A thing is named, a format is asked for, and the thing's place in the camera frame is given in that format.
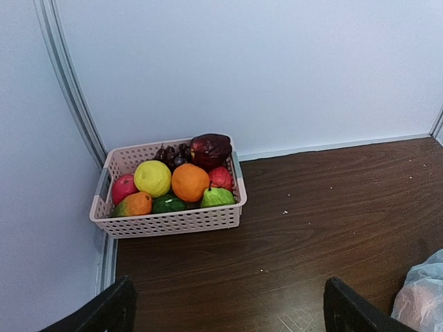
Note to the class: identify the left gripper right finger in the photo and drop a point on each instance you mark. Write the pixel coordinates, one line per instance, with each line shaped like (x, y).
(346, 310)

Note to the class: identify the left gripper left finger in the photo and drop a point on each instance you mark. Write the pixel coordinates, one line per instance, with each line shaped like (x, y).
(114, 309)

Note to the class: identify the light blue printed plastic bag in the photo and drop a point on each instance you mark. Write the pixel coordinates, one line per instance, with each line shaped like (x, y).
(419, 302)

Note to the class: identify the orange fruit in basket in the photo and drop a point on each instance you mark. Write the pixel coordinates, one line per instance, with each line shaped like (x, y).
(189, 182)

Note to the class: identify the orange green mango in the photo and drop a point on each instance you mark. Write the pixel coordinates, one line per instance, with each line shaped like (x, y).
(136, 204)

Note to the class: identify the dark green lime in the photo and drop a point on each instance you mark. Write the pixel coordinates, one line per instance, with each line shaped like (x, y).
(168, 203)

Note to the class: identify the red apple in basket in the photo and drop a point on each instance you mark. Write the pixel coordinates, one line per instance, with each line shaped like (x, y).
(123, 187)

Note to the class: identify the yellow lemon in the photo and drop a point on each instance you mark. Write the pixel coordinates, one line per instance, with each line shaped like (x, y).
(153, 177)

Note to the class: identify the pink perforated plastic basket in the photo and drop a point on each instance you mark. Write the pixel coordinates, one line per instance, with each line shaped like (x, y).
(125, 160)

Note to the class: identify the green pear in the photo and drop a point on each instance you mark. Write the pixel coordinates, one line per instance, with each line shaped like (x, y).
(217, 196)

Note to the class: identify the dark purple grapes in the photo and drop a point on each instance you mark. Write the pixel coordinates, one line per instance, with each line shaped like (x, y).
(174, 157)

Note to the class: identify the red peach in basket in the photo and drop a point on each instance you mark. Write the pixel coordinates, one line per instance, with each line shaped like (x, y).
(220, 177)

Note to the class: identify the dark red apple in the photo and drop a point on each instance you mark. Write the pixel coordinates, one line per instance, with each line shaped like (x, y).
(210, 150)

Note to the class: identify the right aluminium corner post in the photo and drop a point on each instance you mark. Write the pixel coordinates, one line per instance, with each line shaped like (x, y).
(437, 125)

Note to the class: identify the aluminium corner post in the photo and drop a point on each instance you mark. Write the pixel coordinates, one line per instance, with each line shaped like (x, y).
(437, 125)
(58, 52)

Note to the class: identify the left aluminium corner post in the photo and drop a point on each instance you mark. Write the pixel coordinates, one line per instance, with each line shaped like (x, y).
(58, 52)

